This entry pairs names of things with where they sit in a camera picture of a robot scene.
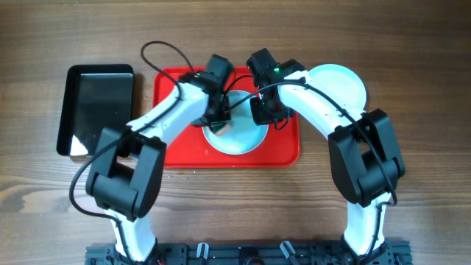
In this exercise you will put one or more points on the green scouring sponge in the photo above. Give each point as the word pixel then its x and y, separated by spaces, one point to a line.
pixel 220 128

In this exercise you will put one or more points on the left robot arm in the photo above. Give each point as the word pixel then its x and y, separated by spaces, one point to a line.
pixel 126 171

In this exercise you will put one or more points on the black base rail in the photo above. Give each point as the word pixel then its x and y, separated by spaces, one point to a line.
pixel 324 252

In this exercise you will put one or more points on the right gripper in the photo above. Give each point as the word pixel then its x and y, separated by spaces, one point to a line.
pixel 263 113

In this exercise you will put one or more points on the black rectangular tray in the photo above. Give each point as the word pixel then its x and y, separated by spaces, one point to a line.
pixel 95 96

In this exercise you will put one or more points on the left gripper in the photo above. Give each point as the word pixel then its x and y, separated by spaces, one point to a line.
pixel 218 113

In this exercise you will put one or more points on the red plastic tray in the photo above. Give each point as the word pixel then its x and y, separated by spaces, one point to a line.
pixel 191 149

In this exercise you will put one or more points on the light blue plate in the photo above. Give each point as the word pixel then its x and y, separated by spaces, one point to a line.
pixel 340 82
pixel 243 136

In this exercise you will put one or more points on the light blue plate top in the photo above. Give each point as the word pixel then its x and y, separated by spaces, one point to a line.
pixel 340 82

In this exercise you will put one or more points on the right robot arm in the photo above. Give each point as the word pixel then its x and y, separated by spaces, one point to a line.
pixel 365 159

